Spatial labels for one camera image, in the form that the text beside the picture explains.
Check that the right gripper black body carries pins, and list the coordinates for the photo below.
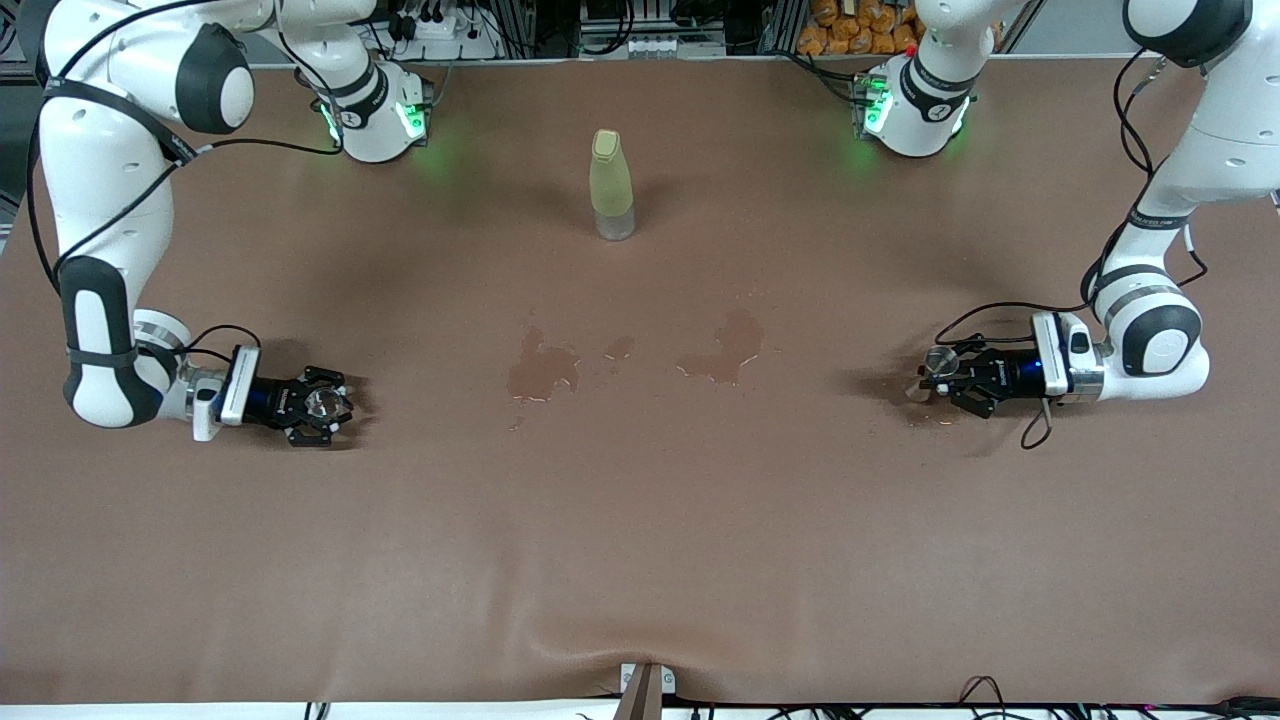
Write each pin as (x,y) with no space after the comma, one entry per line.
(272,398)

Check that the white power strip with plugs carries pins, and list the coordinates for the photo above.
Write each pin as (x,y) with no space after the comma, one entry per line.
(435,28)

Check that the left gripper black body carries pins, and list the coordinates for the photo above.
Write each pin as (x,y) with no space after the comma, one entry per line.
(1012,374)

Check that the small brown liquid puddle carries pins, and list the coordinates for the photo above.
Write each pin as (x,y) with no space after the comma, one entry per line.
(620,348)

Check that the orange snack packets pile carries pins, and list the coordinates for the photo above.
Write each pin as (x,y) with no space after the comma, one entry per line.
(840,35)

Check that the yellow-green bottle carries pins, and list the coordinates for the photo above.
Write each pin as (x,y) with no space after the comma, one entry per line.
(610,180)

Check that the clear glass measuring cup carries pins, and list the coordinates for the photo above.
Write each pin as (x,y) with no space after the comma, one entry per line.
(325,403)

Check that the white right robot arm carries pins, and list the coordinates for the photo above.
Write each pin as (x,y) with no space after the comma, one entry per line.
(100,200)

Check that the steel jigger cup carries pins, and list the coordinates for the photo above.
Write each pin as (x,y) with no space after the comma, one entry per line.
(938,366)

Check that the brown table mat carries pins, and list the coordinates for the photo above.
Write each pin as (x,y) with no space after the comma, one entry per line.
(640,550)

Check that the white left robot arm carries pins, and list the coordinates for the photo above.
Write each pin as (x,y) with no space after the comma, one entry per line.
(1230,120)

